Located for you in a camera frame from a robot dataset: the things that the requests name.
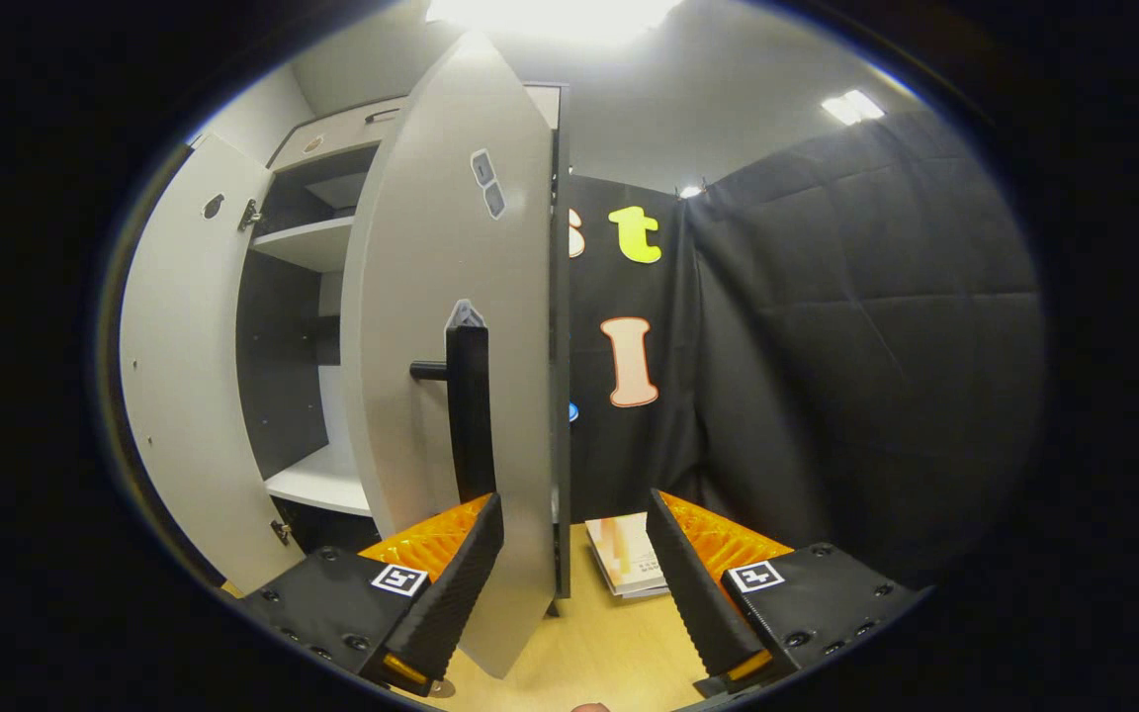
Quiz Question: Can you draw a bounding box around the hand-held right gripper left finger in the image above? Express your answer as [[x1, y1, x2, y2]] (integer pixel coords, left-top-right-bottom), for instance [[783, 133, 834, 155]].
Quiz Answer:
[[238, 492, 506, 698]]

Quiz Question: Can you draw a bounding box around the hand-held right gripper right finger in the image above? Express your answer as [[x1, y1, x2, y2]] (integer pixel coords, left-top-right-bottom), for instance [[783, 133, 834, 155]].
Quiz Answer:
[[644, 488, 931, 698]]

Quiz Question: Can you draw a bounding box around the grey cabinet door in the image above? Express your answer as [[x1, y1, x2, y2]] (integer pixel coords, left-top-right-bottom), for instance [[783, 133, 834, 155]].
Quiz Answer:
[[118, 133, 306, 594], [340, 32, 559, 680]]

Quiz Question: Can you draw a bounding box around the grey cabinet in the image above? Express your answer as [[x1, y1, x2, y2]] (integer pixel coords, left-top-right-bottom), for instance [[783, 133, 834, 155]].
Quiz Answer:
[[236, 82, 572, 599]]

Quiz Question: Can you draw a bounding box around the grey cabinet shelf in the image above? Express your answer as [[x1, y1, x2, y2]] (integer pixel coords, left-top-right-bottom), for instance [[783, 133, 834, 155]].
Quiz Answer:
[[250, 216, 355, 273]]

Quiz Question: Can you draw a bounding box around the black backdrop cloth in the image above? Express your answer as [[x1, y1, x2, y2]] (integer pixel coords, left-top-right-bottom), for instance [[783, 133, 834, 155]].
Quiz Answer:
[[569, 104, 1050, 589]]

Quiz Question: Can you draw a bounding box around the grey upper drawer front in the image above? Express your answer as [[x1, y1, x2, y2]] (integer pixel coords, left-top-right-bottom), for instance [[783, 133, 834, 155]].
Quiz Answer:
[[268, 84, 563, 171]]

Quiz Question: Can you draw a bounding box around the small ceiling light panel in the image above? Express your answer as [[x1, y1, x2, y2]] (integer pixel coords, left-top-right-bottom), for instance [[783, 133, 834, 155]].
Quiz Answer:
[[820, 89, 887, 127]]

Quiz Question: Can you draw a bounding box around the large ceiling light panel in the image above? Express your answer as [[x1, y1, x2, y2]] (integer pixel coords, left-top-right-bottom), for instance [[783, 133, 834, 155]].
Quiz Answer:
[[426, 0, 684, 45]]

